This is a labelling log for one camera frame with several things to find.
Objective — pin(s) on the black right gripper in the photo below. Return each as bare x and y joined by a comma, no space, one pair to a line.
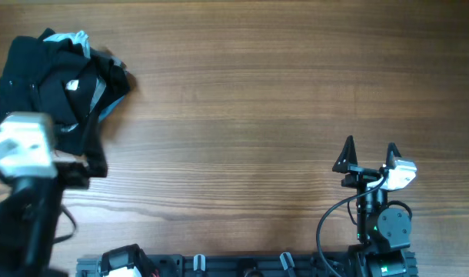
360,175

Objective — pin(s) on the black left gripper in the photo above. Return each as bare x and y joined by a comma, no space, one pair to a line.
76,176

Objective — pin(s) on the black polo shirt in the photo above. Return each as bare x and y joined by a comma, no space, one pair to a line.
34,78

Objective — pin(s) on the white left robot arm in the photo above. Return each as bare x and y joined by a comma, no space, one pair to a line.
29,216

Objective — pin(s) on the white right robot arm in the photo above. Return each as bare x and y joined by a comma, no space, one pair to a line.
383,226

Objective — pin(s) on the black folded garment pile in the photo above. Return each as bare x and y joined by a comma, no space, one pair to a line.
93,95

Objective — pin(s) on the light blue crumpled garment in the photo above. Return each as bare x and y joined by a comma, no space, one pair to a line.
79,38

